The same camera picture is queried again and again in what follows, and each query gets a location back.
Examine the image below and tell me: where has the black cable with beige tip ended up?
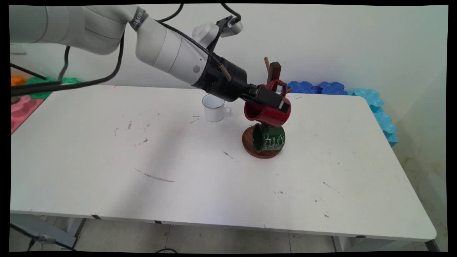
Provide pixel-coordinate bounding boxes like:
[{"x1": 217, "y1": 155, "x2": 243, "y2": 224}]
[{"x1": 156, "y1": 4, "x2": 231, "y2": 81}]

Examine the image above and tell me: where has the black camera cable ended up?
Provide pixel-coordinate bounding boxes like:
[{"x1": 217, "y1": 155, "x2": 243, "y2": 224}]
[{"x1": 221, "y1": 4, "x2": 242, "y2": 22}]

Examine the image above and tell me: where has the red ceramic mug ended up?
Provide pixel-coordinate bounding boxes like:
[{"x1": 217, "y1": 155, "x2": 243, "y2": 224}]
[{"x1": 244, "y1": 79, "x2": 292, "y2": 127}]

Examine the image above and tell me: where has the dark wooden mug tree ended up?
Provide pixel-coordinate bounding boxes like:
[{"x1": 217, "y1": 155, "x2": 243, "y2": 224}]
[{"x1": 242, "y1": 57, "x2": 292, "y2": 159}]

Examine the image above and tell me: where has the grey velcro strap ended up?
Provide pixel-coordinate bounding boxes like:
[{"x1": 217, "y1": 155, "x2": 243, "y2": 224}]
[{"x1": 130, "y1": 6, "x2": 149, "y2": 31}]

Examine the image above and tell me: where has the dark blue foam floor tile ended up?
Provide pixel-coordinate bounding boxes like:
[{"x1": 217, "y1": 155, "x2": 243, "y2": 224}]
[
  {"x1": 287, "y1": 81, "x2": 317, "y2": 94},
  {"x1": 317, "y1": 81, "x2": 348, "y2": 96}
]

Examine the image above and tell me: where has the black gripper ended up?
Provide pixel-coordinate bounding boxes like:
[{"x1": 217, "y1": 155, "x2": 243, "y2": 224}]
[{"x1": 194, "y1": 55, "x2": 291, "y2": 113}]

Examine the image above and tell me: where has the green enamel mug white print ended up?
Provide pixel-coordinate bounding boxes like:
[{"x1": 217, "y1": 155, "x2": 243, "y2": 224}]
[{"x1": 253, "y1": 123, "x2": 286, "y2": 153}]

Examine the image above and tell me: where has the grey table leg frame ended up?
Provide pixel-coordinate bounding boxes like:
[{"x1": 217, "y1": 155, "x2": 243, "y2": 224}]
[{"x1": 10, "y1": 213, "x2": 86, "y2": 250}]

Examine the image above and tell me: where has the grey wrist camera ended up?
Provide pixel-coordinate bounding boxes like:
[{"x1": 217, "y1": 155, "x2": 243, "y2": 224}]
[{"x1": 214, "y1": 16, "x2": 244, "y2": 38}]

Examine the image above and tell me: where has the white table leg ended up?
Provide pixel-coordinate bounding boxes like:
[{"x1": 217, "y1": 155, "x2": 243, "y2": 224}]
[{"x1": 331, "y1": 236, "x2": 406, "y2": 252}]

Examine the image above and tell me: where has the thick black hanging cable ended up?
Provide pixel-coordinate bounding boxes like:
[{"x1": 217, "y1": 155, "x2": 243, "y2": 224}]
[{"x1": 11, "y1": 31, "x2": 125, "y2": 97}]

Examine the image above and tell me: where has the thin black cable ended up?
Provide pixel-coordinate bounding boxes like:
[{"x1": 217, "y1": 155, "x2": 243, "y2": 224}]
[{"x1": 11, "y1": 63, "x2": 47, "y2": 80}]

